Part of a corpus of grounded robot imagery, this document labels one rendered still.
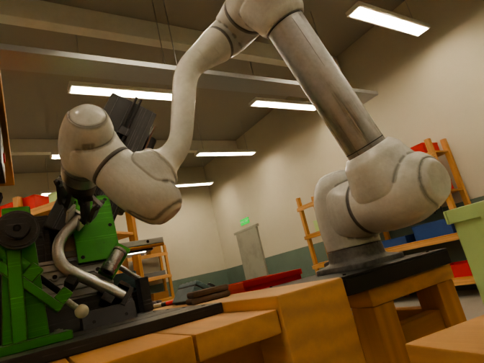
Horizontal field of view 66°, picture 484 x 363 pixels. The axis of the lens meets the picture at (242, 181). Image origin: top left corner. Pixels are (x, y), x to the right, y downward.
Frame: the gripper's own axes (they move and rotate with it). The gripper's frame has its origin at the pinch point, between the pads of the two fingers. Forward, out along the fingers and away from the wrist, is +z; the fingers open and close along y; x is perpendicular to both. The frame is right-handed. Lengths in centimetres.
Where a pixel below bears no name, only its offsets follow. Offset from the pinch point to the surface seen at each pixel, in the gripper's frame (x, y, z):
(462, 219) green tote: 8, -57, -73
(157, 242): -15.9, -21.0, 17.2
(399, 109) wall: -554, -214, 189
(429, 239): -362, -323, 234
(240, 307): 16, -44, -37
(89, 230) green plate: -1.1, -4.0, 4.9
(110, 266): 6.2, -15.6, 1.1
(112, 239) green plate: -2.5, -10.7, 4.9
